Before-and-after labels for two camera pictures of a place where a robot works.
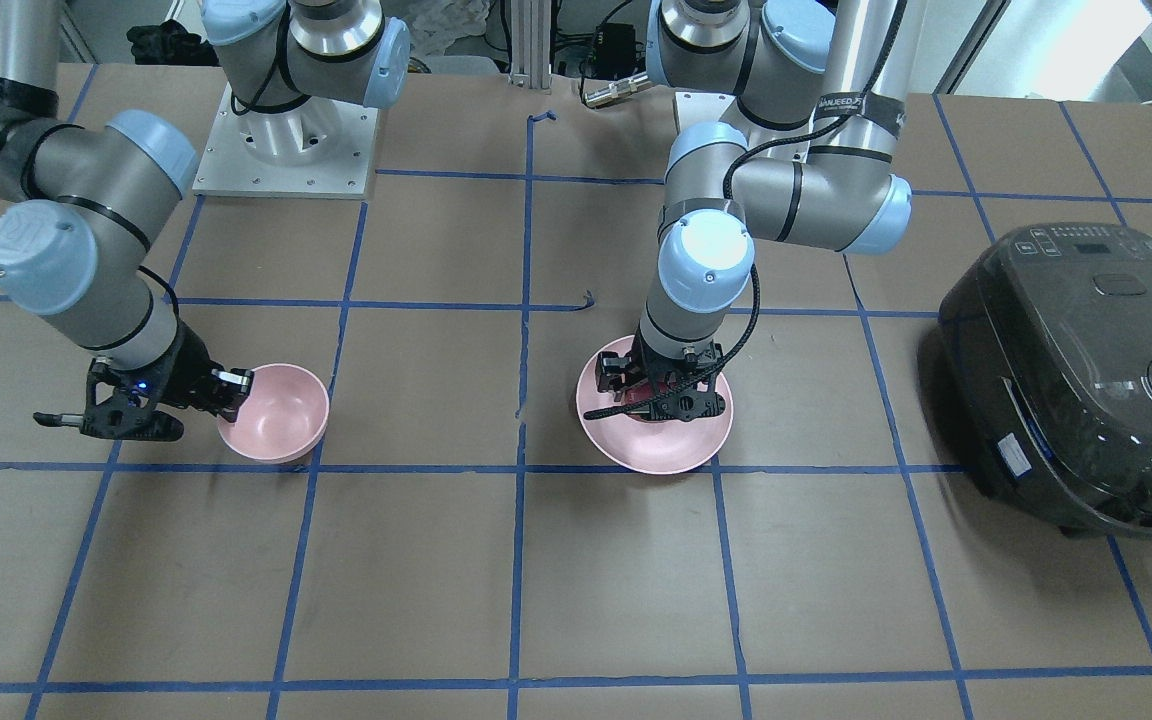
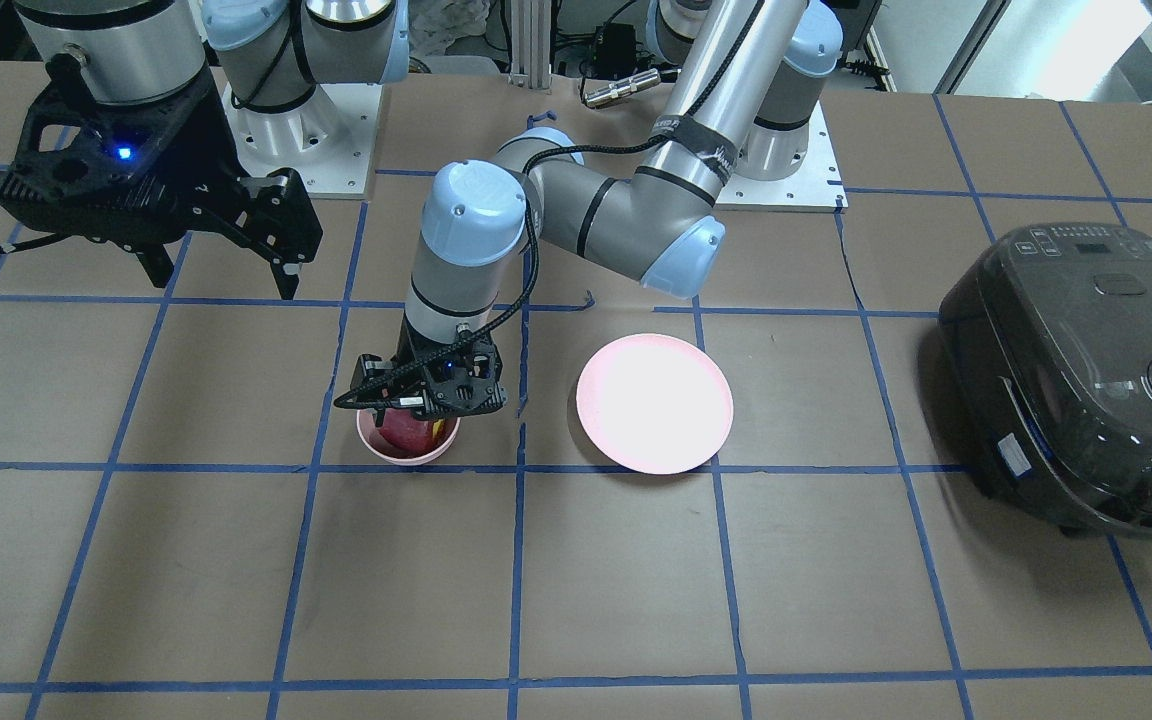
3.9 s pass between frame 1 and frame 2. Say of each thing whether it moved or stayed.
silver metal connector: stayed
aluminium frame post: stayed
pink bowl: moved
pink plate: stayed
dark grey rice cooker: stayed
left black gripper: moved
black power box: stayed
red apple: moved
